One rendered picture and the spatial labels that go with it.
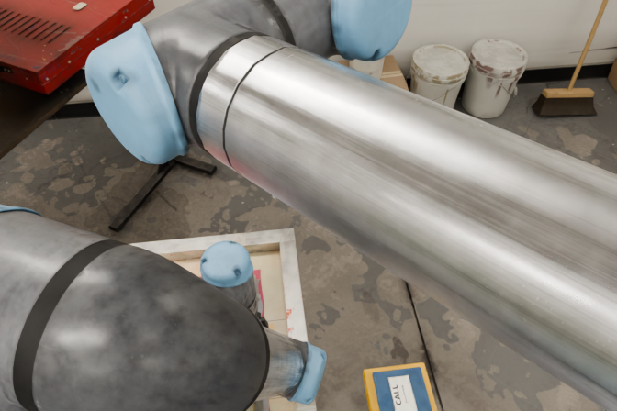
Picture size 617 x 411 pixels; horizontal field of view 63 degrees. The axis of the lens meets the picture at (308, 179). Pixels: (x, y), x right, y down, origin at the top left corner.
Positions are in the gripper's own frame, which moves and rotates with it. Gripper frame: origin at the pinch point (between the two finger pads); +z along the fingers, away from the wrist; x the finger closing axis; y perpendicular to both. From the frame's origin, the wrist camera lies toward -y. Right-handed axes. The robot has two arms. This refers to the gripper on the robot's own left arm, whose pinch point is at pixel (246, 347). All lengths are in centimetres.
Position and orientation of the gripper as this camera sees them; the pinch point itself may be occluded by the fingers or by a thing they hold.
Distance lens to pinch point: 107.1
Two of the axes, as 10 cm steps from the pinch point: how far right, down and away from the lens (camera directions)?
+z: 0.0, 6.8, 7.4
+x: 9.9, -0.9, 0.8
